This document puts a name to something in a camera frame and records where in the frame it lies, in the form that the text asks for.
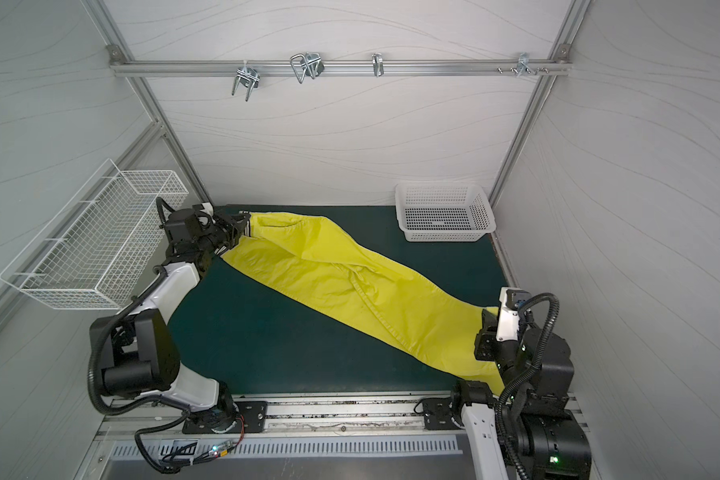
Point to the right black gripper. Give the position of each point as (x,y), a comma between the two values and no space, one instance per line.
(488,339)

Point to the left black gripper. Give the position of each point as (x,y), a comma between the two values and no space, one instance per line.
(233,228)

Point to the yellow long pants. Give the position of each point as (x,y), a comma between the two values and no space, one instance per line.
(312,260)

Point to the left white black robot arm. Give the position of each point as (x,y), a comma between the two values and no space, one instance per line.
(134,359)

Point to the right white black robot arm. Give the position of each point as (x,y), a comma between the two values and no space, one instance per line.
(532,430)

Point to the dark green table mat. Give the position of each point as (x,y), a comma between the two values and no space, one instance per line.
(257,341)

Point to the white plastic perforated basket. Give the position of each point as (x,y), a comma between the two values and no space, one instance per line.
(441,211)

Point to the metal U-bolt hook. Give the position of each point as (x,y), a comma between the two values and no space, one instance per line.
(247,79)

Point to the metal double hook clamp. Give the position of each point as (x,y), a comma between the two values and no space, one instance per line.
(307,65)

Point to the small metal hook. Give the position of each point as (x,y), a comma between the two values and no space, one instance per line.
(377,65)

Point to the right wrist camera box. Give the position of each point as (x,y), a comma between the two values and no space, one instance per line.
(510,299)

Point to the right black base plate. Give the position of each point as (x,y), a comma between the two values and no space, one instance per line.
(438,414)

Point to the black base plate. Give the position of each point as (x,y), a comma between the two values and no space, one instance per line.
(250,418)
(438,414)

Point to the white wire wall basket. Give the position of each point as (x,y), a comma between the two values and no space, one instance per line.
(92,253)

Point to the white slotted cable duct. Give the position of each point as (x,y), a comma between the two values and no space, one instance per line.
(313,447)

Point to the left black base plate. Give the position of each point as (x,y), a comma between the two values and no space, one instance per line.
(250,418)

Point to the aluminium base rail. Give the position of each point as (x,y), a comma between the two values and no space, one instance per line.
(292,415)

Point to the horizontal aluminium rail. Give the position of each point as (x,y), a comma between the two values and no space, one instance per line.
(333,68)

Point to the metal bracket hook right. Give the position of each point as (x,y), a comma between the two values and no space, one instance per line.
(523,67)

